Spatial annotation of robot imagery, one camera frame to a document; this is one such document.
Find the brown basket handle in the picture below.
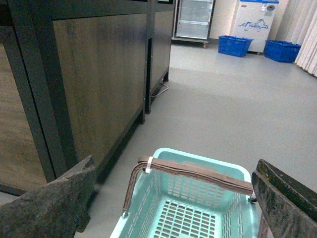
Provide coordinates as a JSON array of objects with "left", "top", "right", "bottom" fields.
[{"left": 122, "top": 156, "right": 270, "bottom": 238}]

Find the white zip tie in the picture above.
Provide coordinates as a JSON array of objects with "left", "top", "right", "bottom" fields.
[{"left": 145, "top": 156, "right": 153, "bottom": 174}]

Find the white chest freezer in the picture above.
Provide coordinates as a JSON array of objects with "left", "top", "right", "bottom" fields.
[{"left": 230, "top": 0, "right": 279, "bottom": 54}]

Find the glass door refrigerator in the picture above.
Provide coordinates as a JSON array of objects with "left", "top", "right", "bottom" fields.
[{"left": 171, "top": 0, "right": 215, "bottom": 48}]

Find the blue basket left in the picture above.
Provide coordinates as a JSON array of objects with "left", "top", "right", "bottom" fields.
[{"left": 218, "top": 35, "right": 253, "bottom": 58}]

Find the light teal plastic basket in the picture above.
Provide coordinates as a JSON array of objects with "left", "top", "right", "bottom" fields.
[{"left": 109, "top": 147, "right": 263, "bottom": 238}]

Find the blue basket right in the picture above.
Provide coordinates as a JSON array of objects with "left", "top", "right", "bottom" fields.
[{"left": 264, "top": 40, "right": 301, "bottom": 63}]

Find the dark wooden display counter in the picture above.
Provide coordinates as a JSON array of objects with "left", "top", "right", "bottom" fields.
[{"left": 0, "top": 0, "right": 150, "bottom": 195}]

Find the grey cable on floor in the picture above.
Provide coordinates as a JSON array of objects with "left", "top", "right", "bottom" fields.
[{"left": 150, "top": 83, "right": 169, "bottom": 98}]

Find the white curtain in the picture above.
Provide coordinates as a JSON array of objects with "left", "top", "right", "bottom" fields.
[{"left": 268, "top": 0, "right": 317, "bottom": 77}]

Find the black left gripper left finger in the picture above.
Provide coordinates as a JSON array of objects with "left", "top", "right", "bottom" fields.
[{"left": 0, "top": 156, "right": 96, "bottom": 238}]

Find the blue basket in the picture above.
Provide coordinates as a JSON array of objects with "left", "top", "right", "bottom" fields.
[
  {"left": 218, "top": 35, "right": 253, "bottom": 58},
  {"left": 264, "top": 40, "right": 301, "bottom": 63}
]

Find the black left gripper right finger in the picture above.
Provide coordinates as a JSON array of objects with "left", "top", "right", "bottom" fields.
[{"left": 251, "top": 159, "right": 317, "bottom": 238}]

